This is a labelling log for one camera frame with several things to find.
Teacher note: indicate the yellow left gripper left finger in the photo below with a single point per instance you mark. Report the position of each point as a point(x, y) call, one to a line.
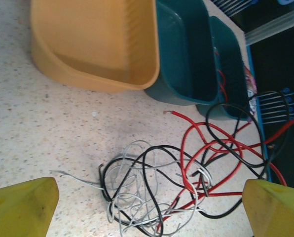
point(18, 209)

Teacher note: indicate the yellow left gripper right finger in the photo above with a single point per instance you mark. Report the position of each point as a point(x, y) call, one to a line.
point(277, 212)

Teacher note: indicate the purple candy bag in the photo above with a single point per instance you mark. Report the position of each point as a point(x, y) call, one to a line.
point(251, 84)

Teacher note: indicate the teal plastic bin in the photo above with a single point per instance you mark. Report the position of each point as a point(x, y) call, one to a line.
point(233, 74)
point(184, 49)

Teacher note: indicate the orange plastic bin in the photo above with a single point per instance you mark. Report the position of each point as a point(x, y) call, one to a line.
point(95, 37)

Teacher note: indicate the aluminium frame post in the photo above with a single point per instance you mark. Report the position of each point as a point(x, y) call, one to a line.
point(275, 26)

